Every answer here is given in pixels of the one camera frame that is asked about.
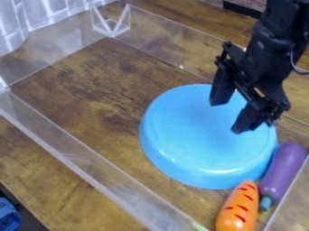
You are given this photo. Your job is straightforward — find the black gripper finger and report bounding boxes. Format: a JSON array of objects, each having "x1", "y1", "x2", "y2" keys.
[
  {"x1": 231, "y1": 103, "x2": 266, "y2": 134},
  {"x1": 209, "y1": 69, "x2": 235, "y2": 106}
]

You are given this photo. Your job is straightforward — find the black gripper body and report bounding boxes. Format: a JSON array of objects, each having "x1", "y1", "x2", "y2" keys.
[{"x1": 215, "y1": 42, "x2": 290, "y2": 125}]

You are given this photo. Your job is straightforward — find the purple toy eggplant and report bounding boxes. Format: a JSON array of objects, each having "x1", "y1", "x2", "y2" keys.
[{"x1": 258, "y1": 143, "x2": 306, "y2": 211}]

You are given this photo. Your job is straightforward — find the orange toy carrot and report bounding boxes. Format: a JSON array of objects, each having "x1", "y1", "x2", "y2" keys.
[{"x1": 215, "y1": 180, "x2": 259, "y2": 231}]

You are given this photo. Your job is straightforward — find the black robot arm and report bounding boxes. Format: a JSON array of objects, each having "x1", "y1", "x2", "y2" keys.
[{"x1": 209, "y1": 0, "x2": 309, "y2": 134}]

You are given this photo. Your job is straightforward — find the blue round plate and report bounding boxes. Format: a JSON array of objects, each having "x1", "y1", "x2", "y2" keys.
[{"x1": 139, "y1": 84, "x2": 278, "y2": 189}]

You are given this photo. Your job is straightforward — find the dark baseboard strip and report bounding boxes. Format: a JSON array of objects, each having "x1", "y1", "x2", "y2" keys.
[{"x1": 221, "y1": 0, "x2": 266, "y2": 19}]

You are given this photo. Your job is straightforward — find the white curtain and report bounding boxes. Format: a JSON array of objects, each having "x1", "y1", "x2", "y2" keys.
[{"x1": 0, "y1": 0, "x2": 116, "y2": 56}]

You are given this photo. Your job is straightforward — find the blue object at corner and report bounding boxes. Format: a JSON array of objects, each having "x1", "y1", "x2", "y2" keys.
[{"x1": 0, "y1": 198, "x2": 21, "y2": 231}]

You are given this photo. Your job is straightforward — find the black cable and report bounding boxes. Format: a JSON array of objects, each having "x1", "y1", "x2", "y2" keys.
[{"x1": 288, "y1": 49, "x2": 309, "y2": 76}]

